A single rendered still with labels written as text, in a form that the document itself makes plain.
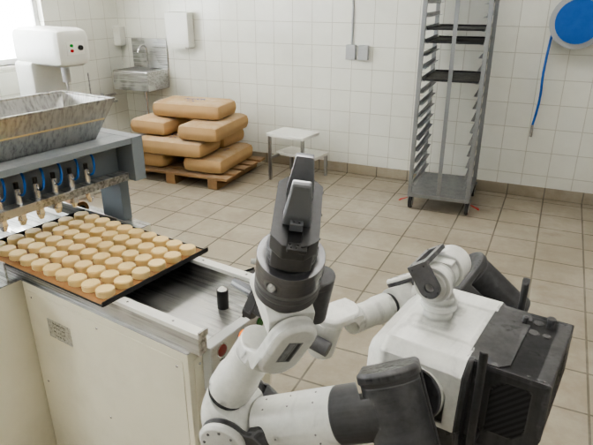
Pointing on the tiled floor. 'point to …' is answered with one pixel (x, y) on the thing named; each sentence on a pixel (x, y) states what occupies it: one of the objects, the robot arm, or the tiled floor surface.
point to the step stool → (294, 147)
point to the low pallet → (176, 172)
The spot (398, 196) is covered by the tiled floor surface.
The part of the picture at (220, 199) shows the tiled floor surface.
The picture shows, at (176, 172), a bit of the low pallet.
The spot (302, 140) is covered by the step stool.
